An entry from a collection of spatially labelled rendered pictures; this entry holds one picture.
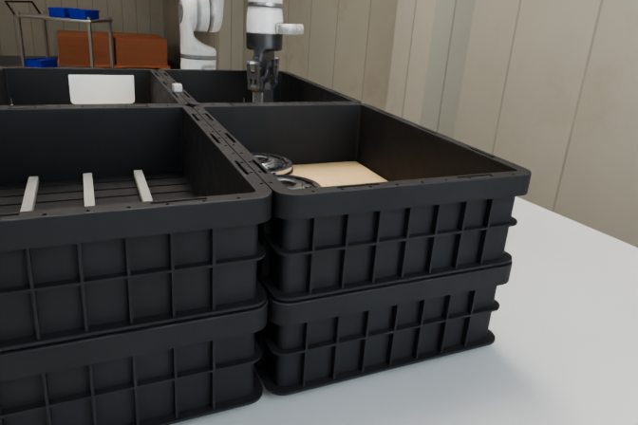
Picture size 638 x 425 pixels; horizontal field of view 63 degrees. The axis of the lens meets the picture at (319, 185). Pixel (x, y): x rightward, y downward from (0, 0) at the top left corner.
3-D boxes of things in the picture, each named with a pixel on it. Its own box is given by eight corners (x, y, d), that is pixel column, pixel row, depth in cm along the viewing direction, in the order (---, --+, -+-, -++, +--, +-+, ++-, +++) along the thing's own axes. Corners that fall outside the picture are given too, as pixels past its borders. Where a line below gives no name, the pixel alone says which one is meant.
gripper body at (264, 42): (254, 28, 112) (253, 72, 115) (239, 28, 105) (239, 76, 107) (288, 30, 111) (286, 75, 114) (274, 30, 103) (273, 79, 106)
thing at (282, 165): (216, 157, 79) (216, 154, 79) (280, 155, 83) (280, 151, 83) (232, 178, 71) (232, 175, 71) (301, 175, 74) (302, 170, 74)
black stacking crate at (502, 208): (193, 179, 83) (192, 108, 79) (358, 168, 95) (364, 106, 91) (274, 315, 49) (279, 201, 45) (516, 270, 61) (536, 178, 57)
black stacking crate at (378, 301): (193, 242, 87) (192, 174, 83) (353, 223, 98) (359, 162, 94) (269, 410, 52) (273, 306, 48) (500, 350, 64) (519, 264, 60)
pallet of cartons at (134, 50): (158, 67, 791) (157, 33, 774) (178, 78, 703) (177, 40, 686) (51, 67, 721) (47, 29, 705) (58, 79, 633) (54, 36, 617)
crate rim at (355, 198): (191, 120, 80) (190, 104, 79) (364, 116, 92) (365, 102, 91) (277, 221, 46) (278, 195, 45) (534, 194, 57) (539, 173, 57)
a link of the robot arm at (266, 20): (292, 35, 102) (293, 2, 100) (238, 32, 104) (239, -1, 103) (305, 35, 110) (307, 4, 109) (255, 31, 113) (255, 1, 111)
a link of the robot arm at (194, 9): (182, -9, 127) (182, 64, 132) (220, -5, 131) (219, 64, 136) (176, -8, 135) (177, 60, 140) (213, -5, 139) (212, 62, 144)
